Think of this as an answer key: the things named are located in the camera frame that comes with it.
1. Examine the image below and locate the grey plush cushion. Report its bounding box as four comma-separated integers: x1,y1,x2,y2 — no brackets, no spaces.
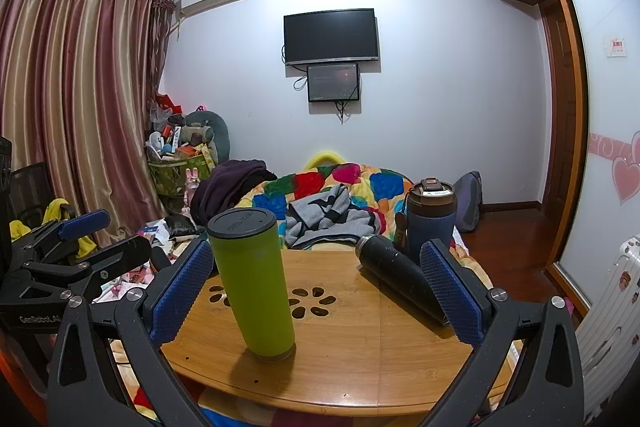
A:
181,109,232,162

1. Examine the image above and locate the round bamboo lap table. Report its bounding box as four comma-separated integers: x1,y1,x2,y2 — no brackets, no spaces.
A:
160,247,523,411

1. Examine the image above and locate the colourful patchwork quilt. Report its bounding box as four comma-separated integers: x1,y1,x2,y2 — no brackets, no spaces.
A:
235,163,495,290

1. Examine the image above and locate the green cup with dark lid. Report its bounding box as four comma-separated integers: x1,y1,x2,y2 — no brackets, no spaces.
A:
206,208,297,361

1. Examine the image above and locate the dark blue tumbler brown lid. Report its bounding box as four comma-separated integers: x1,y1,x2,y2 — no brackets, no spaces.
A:
394,178,458,266

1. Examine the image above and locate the black mesh chair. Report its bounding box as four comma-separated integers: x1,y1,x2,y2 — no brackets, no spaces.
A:
9,162,62,229

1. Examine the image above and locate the grey backpack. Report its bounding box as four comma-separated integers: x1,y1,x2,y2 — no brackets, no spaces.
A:
452,171,484,233

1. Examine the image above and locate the yellow plastic hoop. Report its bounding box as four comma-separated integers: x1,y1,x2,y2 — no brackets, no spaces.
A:
305,150,349,170

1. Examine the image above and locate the red bag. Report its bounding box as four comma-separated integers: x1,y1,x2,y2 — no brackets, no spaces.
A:
152,92,184,118

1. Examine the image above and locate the pile of scattered papers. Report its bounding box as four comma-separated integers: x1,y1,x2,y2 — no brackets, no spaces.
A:
100,216,206,304

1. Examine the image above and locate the white suitcase with stickers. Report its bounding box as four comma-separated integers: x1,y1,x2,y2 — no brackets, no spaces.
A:
575,234,640,424

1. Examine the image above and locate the yellow cloth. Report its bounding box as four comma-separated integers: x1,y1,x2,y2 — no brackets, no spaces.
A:
10,199,99,259

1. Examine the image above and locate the small black wall monitor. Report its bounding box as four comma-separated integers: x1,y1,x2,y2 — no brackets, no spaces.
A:
307,63,362,103

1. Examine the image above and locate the pink bunny toy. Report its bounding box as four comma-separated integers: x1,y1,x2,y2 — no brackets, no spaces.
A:
183,167,201,204

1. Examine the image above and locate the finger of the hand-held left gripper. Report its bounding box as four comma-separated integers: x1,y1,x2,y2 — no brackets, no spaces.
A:
74,234,153,280
7,208,112,265

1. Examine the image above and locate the grey striped garment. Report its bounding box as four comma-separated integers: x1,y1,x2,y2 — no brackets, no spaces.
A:
284,183,377,251

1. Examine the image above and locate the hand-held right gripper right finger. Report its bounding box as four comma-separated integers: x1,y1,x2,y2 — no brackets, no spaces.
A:
419,239,585,427

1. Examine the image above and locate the pink striped curtain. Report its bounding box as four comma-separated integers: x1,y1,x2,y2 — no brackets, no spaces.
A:
0,0,170,249

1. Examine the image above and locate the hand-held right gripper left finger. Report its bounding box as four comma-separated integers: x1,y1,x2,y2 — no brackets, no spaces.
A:
47,237,217,427

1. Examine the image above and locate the black wall television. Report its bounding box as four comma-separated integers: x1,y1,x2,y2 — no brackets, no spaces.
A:
283,8,379,67

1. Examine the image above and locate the green basket of clutter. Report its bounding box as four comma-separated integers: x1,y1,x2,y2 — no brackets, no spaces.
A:
147,153,217,198

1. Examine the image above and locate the dark purple blanket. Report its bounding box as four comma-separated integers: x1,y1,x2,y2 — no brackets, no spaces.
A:
191,159,279,228

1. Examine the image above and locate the frosted sliding wardrobe door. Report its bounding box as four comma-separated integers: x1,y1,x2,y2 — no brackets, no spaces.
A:
537,0,640,310

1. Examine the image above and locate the black thermos bottle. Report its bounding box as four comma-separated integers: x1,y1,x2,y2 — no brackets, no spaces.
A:
355,234,451,326

